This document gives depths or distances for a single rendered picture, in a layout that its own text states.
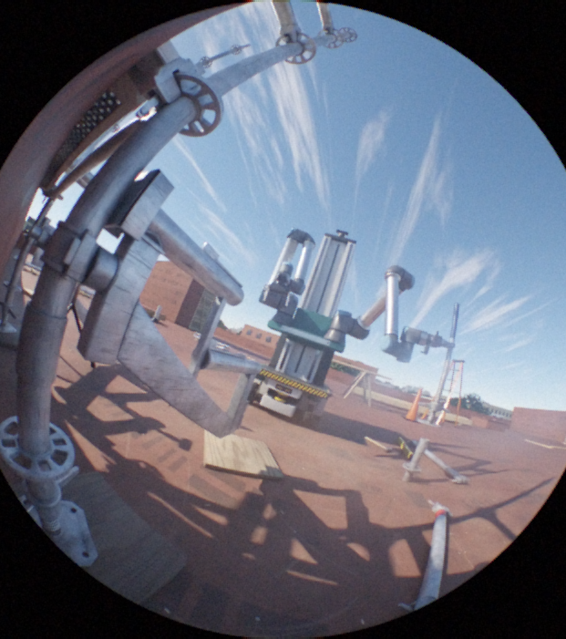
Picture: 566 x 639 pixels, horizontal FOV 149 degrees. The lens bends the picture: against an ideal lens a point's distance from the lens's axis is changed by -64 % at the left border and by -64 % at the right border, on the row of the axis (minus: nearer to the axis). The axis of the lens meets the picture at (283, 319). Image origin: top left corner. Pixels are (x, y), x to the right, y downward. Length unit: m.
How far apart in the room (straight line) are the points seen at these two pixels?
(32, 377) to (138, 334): 0.16
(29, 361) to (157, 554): 0.39
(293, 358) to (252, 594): 1.79
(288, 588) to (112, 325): 0.58
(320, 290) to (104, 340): 1.94
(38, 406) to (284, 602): 0.51
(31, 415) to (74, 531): 0.27
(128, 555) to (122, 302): 0.44
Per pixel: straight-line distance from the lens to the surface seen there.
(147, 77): 0.36
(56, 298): 0.26
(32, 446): 0.33
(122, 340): 0.31
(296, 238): 1.92
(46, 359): 0.27
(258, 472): 0.87
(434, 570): 0.75
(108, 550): 0.51
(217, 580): 0.53
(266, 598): 0.54
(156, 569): 0.50
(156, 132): 0.31
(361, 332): 1.84
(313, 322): 1.91
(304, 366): 1.95
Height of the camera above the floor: 0.47
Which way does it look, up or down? 9 degrees up
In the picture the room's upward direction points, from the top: 21 degrees clockwise
